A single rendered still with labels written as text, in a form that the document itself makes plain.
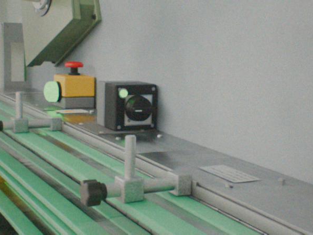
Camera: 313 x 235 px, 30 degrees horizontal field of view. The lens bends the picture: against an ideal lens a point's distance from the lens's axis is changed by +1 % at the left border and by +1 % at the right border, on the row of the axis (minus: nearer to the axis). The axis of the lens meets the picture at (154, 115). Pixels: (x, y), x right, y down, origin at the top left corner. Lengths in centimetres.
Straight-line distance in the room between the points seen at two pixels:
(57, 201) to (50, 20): 54
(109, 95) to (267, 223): 49
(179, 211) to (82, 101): 66
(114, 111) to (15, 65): 78
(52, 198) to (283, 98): 40
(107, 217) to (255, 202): 29
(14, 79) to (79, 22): 52
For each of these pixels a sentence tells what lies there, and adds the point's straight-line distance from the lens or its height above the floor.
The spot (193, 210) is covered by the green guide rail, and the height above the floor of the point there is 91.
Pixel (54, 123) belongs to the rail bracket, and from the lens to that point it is 108.
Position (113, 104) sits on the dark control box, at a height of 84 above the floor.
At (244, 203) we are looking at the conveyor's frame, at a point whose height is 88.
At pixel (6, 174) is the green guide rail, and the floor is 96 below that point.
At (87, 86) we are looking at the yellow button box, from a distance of 125.
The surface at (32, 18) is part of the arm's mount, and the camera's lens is 145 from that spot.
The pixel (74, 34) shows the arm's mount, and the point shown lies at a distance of 131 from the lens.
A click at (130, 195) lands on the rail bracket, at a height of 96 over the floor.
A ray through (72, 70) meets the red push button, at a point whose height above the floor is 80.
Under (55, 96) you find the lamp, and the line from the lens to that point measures 125.
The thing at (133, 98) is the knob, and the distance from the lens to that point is 97.
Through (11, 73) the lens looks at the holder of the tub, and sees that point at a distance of 172.
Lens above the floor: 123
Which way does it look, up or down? 28 degrees down
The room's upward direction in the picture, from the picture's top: 93 degrees counter-clockwise
